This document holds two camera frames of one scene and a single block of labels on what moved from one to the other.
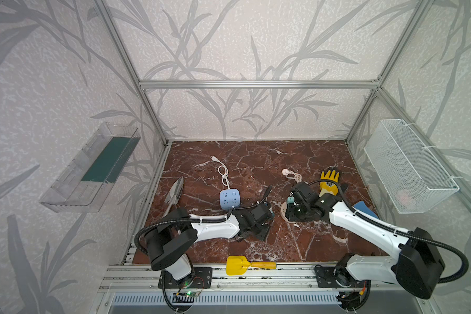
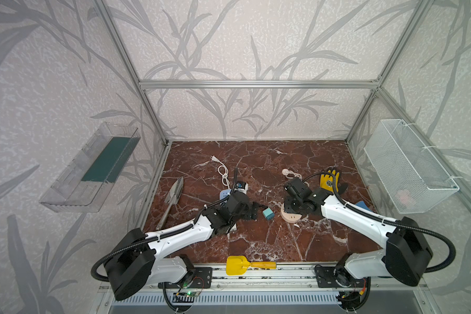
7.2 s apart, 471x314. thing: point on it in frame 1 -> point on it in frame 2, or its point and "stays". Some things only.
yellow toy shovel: x=238 y=265 stays
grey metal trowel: x=174 y=194 stays
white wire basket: x=413 y=179 stays
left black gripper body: x=260 y=232 -> x=245 y=214
